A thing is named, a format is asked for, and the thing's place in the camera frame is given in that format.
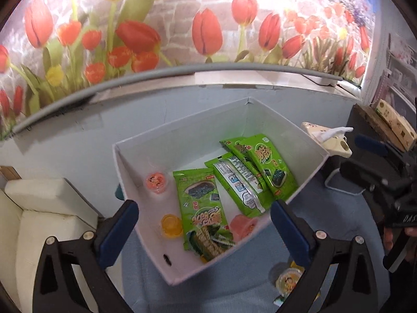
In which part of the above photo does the red jelly cup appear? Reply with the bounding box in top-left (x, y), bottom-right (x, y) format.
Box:
top-left (145, 172), bottom-right (168, 194)

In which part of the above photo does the cream tissue box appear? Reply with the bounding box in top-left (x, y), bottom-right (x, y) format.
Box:
top-left (302, 122), bottom-right (353, 158)

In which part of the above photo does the white storage box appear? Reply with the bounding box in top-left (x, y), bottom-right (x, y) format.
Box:
top-left (112, 96), bottom-right (331, 287)

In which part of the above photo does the pink jelly cup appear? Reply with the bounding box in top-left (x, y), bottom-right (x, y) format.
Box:
top-left (229, 214), bottom-right (257, 242)

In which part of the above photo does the green pea snack bag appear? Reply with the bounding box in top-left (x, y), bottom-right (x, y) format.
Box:
top-left (187, 225), bottom-right (235, 262)

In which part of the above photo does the seaweed pack white back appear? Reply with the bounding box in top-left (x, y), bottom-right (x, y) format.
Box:
top-left (204, 153), bottom-right (274, 218)

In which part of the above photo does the yellow jelly cup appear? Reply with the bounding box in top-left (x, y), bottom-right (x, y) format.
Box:
top-left (161, 214), bottom-right (183, 239)

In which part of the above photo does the yellow green tissue pack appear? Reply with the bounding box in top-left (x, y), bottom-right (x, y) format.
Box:
top-left (375, 99), bottom-right (416, 151)

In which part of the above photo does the seaweed pack in box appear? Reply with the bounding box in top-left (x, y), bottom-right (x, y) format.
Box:
top-left (220, 136), bottom-right (253, 163)
top-left (240, 134), bottom-right (298, 201)

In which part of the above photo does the clear jelly cup cartoon lid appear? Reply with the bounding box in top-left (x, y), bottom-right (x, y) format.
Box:
top-left (275, 268), bottom-right (303, 297)

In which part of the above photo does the white rimmed small bin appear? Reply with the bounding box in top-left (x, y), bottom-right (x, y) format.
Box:
top-left (324, 168), bottom-right (365, 196)

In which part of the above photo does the green seaweed snack pack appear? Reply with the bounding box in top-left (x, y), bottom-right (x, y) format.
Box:
top-left (173, 168), bottom-right (229, 250)

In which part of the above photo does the dark wooden side shelf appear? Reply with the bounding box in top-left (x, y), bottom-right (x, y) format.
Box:
top-left (346, 104), bottom-right (405, 179)

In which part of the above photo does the tulip flower wall poster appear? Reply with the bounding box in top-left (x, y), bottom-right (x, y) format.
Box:
top-left (1, 0), bottom-right (376, 138)

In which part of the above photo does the person right hand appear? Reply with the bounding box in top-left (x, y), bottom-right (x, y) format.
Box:
top-left (382, 226), bottom-right (417, 263)

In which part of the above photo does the blue grey tablecloth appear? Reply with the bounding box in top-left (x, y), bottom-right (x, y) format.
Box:
top-left (121, 174), bottom-right (390, 312)

